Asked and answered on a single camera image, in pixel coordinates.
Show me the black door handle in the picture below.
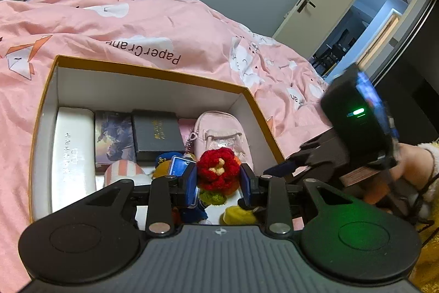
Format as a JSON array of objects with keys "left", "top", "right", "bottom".
[{"left": 296, "top": 0, "right": 317, "bottom": 13}]

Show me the dark wardrobe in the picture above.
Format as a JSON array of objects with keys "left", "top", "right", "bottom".
[{"left": 357, "top": 0, "right": 439, "bottom": 146}]

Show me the yellow round case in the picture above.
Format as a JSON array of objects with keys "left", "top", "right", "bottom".
[{"left": 219, "top": 205, "right": 262, "bottom": 225}]

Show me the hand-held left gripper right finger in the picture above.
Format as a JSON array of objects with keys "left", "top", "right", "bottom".
[{"left": 238, "top": 163, "right": 347, "bottom": 236}]

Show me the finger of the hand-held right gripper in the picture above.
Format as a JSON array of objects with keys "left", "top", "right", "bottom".
[{"left": 262, "top": 156, "right": 311, "bottom": 184}]

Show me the blue yellow plush toy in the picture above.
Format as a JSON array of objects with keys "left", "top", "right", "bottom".
[{"left": 153, "top": 152, "right": 187, "bottom": 178}]

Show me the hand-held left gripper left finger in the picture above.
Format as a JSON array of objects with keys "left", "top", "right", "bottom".
[{"left": 84, "top": 161, "right": 198, "bottom": 236}]

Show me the red crochet flower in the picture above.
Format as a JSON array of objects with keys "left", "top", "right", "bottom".
[{"left": 196, "top": 148, "right": 242, "bottom": 208}]

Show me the orange cardboard box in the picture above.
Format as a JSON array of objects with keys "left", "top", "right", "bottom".
[{"left": 29, "top": 54, "right": 287, "bottom": 225}]

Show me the person's right forearm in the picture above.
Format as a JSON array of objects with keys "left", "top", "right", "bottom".
[{"left": 410, "top": 138, "right": 439, "bottom": 293}]

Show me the dark chair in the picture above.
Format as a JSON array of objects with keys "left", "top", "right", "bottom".
[{"left": 310, "top": 42, "right": 355, "bottom": 76}]

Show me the pink printed blanket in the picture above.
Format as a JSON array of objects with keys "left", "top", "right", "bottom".
[{"left": 0, "top": 0, "right": 330, "bottom": 283}]

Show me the dark grey box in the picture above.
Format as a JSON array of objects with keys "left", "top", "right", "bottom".
[{"left": 131, "top": 110, "right": 186, "bottom": 162}]

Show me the pale pink small bag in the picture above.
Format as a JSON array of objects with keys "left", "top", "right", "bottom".
[{"left": 193, "top": 110, "right": 255, "bottom": 173}]

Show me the long white box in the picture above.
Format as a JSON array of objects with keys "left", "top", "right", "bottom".
[{"left": 51, "top": 107, "right": 97, "bottom": 215}]

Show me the purple illustrated box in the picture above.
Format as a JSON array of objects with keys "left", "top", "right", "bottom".
[{"left": 94, "top": 110, "right": 137, "bottom": 166}]

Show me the pink striped plush toy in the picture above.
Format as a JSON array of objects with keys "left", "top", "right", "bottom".
[{"left": 104, "top": 159, "right": 147, "bottom": 189}]

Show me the person's right hand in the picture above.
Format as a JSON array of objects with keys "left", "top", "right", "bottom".
[{"left": 394, "top": 144, "right": 432, "bottom": 185}]

